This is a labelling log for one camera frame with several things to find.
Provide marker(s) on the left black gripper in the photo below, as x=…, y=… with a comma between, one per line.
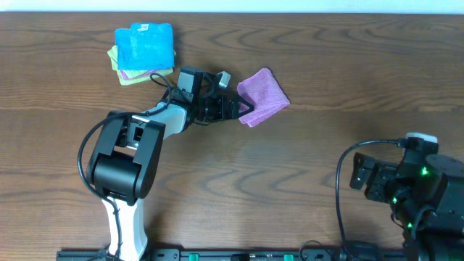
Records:
x=225, y=107

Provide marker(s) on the purple folded cloth in stack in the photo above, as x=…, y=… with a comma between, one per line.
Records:
x=135, y=74

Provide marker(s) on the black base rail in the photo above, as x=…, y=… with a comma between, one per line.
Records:
x=316, y=254

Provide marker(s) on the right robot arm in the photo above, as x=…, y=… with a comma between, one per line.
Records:
x=425, y=195

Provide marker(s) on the bottom green folded cloth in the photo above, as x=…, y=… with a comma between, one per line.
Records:
x=140, y=80

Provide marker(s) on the purple microfiber cloth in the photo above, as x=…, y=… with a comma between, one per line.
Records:
x=264, y=93

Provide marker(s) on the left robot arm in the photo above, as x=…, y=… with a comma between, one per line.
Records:
x=123, y=164

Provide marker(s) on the blue folded cloth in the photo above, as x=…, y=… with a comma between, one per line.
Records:
x=145, y=46

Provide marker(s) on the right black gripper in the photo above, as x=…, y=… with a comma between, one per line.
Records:
x=372, y=182

